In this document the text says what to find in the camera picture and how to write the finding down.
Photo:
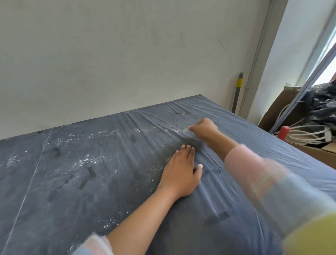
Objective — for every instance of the person's right hand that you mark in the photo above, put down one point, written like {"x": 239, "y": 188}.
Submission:
{"x": 206, "y": 128}

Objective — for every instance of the person's left hand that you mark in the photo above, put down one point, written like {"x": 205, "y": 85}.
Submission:
{"x": 181, "y": 176}

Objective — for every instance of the olive tape piece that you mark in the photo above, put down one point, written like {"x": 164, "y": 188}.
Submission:
{"x": 185, "y": 129}

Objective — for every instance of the person's left forearm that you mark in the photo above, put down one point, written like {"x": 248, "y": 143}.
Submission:
{"x": 136, "y": 226}

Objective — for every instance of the person's right forearm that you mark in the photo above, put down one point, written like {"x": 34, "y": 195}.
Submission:
{"x": 275, "y": 189}

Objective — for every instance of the grey pole yellow band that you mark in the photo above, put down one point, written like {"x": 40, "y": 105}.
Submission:
{"x": 237, "y": 92}

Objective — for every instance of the brown cardboard box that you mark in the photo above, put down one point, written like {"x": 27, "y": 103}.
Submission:
{"x": 278, "y": 107}

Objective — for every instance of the red capped item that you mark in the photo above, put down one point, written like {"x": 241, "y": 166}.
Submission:
{"x": 283, "y": 132}

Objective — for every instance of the dark grey covered table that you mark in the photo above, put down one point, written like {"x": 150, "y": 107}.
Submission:
{"x": 65, "y": 197}

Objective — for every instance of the crumpled black plastic bag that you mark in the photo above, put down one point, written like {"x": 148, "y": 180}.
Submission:
{"x": 323, "y": 105}

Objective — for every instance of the grey wall pipe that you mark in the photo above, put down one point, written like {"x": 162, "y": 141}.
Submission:
{"x": 256, "y": 57}

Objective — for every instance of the grey metal rail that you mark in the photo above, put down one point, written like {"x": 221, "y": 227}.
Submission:
{"x": 307, "y": 86}

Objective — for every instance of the bright window pale frame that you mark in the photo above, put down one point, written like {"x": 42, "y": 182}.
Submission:
{"x": 325, "y": 57}

